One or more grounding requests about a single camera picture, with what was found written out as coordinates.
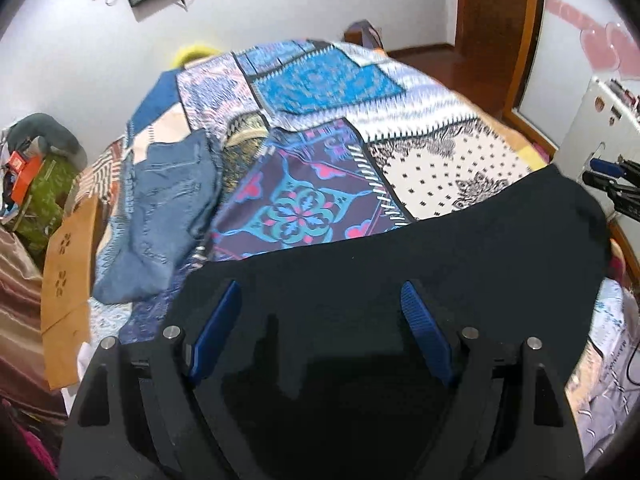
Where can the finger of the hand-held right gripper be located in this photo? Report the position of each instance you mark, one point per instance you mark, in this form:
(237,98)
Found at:
(607,184)
(604,166)

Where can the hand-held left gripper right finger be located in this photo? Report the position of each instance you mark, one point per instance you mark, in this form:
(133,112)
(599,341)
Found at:
(425,332)

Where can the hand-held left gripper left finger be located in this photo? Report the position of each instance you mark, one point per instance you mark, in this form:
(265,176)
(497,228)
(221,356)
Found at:
(216,332)

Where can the black pants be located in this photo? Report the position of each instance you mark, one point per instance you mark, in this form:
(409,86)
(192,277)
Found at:
(450,260)

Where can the white cabinet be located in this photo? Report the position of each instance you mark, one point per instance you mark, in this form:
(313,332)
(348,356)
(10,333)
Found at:
(595,120)

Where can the frosted glass panel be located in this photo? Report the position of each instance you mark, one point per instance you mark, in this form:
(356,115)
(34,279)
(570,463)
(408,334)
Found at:
(565,60)

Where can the pink heart sticker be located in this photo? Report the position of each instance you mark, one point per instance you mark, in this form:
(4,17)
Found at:
(607,47)

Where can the blue jeans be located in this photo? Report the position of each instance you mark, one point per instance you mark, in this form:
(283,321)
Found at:
(160,210)

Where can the orange wooden bed board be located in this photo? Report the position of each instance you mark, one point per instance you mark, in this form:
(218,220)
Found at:
(65,285)

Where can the brown wooden door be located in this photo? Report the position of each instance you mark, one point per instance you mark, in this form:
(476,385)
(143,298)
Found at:
(495,20)

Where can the pale printed bedsheet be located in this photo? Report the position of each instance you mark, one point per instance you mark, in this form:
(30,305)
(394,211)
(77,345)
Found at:
(602,380)

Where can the brown striped cloth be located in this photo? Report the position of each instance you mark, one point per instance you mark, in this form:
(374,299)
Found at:
(22,330)

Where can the patchwork printed blanket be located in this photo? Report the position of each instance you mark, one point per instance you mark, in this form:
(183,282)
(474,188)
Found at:
(310,160)

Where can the green patterned cloth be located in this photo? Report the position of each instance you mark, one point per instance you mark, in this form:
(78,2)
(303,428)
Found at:
(47,200)

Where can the orange box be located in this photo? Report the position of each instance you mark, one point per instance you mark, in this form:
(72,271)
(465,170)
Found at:
(22,174)

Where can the grey cloth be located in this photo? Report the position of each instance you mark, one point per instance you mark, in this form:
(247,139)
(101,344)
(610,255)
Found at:
(42,132)

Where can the dark brown object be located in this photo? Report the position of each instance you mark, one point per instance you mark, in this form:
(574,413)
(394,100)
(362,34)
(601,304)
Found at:
(366,35)

